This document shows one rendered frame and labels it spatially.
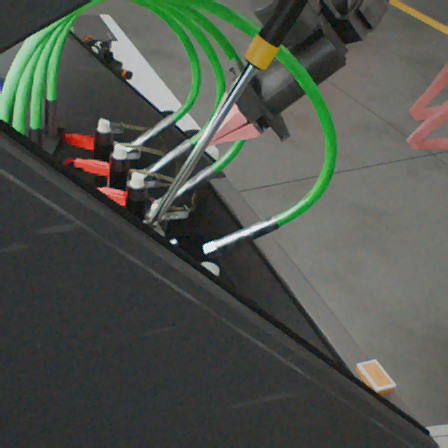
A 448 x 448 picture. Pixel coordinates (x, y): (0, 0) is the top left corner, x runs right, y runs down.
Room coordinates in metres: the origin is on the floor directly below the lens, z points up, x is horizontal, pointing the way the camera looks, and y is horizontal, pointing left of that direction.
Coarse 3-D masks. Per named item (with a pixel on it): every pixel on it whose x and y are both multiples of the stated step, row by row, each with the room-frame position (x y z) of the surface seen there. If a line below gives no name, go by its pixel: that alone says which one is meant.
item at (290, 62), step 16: (96, 0) 0.77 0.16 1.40; (176, 0) 0.78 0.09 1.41; (192, 0) 0.78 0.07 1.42; (208, 0) 0.79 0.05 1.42; (224, 16) 0.78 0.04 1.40; (240, 16) 0.79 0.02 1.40; (48, 32) 0.77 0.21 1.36; (256, 32) 0.79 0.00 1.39; (32, 48) 0.76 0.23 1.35; (16, 64) 0.76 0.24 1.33; (288, 64) 0.79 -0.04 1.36; (16, 80) 0.76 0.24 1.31; (304, 80) 0.79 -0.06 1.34; (0, 96) 0.76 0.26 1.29; (320, 96) 0.80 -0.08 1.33; (0, 112) 0.76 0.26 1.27; (320, 112) 0.80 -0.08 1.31; (336, 144) 0.80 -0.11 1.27; (320, 176) 0.80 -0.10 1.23; (320, 192) 0.80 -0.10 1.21; (288, 208) 0.81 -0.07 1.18; (304, 208) 0.80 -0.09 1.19
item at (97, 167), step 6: (78, 162) 1.00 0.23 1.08; (84, 162) 1.00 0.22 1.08; (90, 162) 1.00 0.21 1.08; (96, 162) 1.00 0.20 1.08; (102, 162) 1.01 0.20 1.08; (84, 168) 1.00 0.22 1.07; (90, 168) 1.00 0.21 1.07; (96, 168) 1.00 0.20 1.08; (102, 168) 1.00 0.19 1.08; (108, 168) 1.00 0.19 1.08; (102, 174) 1.00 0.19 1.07; (108, 174) 0.99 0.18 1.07
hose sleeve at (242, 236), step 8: (272, 216) 0.80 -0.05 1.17; (256, 224) 0.80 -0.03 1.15; (264, 224) 0.79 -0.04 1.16; (272, 224) 0.79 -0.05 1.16; (240, 232) 0.79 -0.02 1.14; (248, 232) 0.79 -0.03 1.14; (256, 232) 0.79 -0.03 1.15; (264, 232) 0.79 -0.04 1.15; (216, 240) 0.80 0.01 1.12; (224, 240) 0.79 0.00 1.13; (232, 240) 0.79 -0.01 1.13; (240, 240) 0.79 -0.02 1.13; (248, 240) 0.79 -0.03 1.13; (216, 248) 0.79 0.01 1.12; (224, 248) 0.79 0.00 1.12; (232, 248) 0.79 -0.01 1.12
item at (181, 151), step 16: (144, 0) 1.00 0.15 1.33; (176, 16) 1.03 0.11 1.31; (192, 32) 1.04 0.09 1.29; (48, 48) 0.94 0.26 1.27; (208, 48) 1.05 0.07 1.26; (48, 64) 0.95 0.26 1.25; (224, 80) 1.07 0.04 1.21; (32, 96) 0.94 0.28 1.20; (32, 112) 0.94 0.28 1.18; (32, 128) 0.93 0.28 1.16; (192, 144) 1.05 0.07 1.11; (160, 160) 1.03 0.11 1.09; (176, 160) 1.03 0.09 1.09; (144, 176) 1.01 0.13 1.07
